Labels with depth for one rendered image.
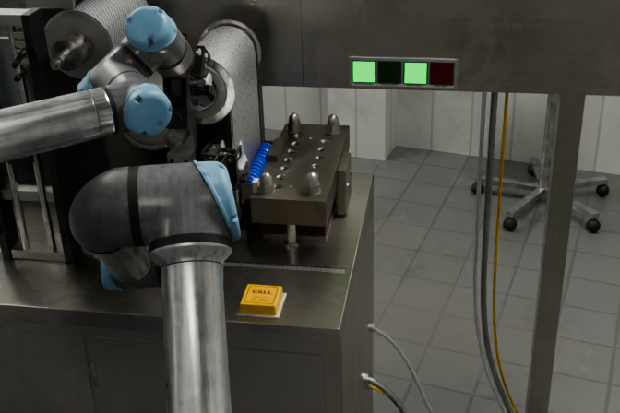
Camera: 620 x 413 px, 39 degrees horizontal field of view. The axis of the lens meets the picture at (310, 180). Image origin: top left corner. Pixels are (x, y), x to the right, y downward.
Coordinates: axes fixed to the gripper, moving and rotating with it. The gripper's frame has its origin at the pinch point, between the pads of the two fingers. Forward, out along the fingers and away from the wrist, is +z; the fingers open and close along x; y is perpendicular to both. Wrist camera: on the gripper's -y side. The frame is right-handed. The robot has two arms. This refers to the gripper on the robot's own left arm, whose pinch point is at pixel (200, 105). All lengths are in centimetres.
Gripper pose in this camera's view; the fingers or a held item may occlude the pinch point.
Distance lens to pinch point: 175.5
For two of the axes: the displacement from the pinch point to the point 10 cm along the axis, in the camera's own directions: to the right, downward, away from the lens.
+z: 1.3, 2.3, 9.6
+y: 0.8, -9.7, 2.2
